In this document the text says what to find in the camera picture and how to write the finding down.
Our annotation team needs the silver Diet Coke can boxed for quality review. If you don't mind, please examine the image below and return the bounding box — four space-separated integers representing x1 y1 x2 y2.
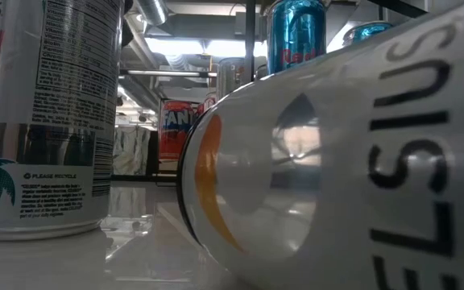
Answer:
204 92 218 112

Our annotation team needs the red soda can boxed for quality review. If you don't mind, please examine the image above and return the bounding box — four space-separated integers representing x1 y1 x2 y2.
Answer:
158 100 197 162

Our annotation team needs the blue silver Red Bull can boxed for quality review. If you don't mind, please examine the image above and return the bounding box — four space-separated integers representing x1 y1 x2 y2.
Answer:
267 0 328 76

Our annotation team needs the light blue Red Bull can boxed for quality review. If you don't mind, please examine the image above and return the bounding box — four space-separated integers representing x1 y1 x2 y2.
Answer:
342 20 394 48

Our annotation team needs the black partition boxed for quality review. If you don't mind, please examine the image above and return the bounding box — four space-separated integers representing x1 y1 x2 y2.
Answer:
146 130 160 176

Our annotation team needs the ceiling light panel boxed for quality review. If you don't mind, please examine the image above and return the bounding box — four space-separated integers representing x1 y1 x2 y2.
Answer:
326 22 356 53
205 39 247 58
145 36 205 56

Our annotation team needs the long linear ceiling light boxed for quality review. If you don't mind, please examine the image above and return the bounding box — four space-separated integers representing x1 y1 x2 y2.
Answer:
118 68 218 78

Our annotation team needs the white streaked cloth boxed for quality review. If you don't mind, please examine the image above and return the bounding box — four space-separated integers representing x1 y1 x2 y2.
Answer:
113 126 151 176

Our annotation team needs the wooden shelf black metal frame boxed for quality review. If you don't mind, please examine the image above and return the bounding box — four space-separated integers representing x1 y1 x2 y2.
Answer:
155 0 429 186

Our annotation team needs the silver ceiling duct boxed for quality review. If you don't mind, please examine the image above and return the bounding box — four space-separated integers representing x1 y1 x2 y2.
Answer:
137 0 169 26

